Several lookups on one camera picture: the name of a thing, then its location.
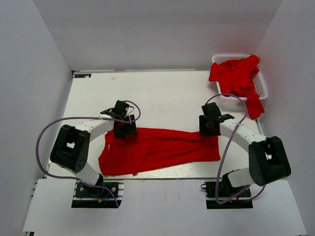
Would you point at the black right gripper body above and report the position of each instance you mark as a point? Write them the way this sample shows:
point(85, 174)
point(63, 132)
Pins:
point(204, 128)

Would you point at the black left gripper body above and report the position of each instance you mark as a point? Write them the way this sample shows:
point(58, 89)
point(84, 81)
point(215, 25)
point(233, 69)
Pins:
point(126, 129)

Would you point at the red t shirt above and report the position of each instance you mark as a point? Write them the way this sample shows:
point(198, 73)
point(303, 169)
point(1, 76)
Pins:
point(153, 149)

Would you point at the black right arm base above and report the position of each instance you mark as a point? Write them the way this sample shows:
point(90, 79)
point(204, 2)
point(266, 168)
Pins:
point(241, 201)

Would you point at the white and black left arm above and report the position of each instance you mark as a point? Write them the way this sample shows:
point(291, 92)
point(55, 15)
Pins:
point(70, 150)

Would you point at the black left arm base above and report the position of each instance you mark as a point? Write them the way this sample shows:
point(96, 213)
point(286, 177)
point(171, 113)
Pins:
point(87, 197)

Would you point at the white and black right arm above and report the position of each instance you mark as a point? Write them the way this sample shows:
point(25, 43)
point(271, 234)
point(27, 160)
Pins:
point(268, 160)

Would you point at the red t shirts in basket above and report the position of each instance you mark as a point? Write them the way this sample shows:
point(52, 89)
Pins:
point(236, 77)

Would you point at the white plastic basket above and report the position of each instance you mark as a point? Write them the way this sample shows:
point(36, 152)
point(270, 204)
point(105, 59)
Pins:
point(259, 83)

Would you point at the blue label sticker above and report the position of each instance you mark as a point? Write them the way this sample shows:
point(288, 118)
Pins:
point(82, 75)

